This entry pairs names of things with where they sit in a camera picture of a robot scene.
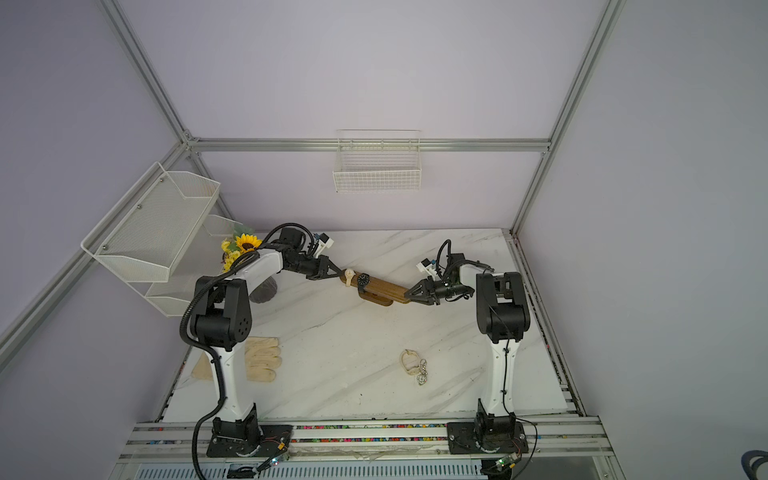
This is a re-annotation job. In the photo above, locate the black cable loop corner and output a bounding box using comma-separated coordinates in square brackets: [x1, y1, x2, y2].
[740, 450, 768, 480]

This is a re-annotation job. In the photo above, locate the beige work glove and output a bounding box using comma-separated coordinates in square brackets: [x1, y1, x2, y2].
[191, 337, 283, 384]

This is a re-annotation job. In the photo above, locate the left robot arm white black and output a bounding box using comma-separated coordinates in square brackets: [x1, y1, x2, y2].
[179, 222, 343, 479]

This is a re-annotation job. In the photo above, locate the beige band watch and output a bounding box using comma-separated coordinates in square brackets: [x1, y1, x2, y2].
[344, 269, 355, 287]

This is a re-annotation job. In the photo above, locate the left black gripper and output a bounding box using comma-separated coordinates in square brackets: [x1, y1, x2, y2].
[286, 255, 343, 281]

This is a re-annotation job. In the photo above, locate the aluminium rail frame front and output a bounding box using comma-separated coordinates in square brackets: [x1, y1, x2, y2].
[110, 416, 625, 479]

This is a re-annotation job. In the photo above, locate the lower white mesh shelf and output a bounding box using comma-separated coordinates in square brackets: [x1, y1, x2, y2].
[129, 214, 241, 317]

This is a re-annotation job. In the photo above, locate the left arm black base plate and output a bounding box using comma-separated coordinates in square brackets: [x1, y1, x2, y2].
[206, 422, 293, 458]

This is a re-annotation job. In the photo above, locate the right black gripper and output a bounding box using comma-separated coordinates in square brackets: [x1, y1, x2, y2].
[407, 277, 473, 306]

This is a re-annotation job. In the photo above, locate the white wire wall basket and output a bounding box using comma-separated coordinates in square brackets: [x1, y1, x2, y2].
[333, 129, 422, 194]

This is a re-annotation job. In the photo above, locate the wooden watch stand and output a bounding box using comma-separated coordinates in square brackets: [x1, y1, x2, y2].
[340, 271, 410, 307]

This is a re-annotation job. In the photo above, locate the white mesh shelf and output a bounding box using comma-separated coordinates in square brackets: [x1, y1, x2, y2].
[129, 214, 241, 317]
[81, 163, 220, 283]

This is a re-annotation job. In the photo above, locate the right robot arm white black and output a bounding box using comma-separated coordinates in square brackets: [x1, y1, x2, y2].
[404, 254, 531, 425]

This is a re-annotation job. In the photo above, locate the upper white mesh shelf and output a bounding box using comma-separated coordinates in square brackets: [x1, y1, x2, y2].
[81, 163, 220, 283]

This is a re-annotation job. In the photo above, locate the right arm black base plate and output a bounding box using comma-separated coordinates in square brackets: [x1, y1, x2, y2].
[446, 421, 530, 455]

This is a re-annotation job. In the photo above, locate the sunflower bouquet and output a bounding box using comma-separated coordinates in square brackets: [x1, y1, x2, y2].
[220, 224, 262, 273]

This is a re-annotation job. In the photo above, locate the beige bracelet with charms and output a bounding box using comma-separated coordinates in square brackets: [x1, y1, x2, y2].
[400, 348, 430, 387]

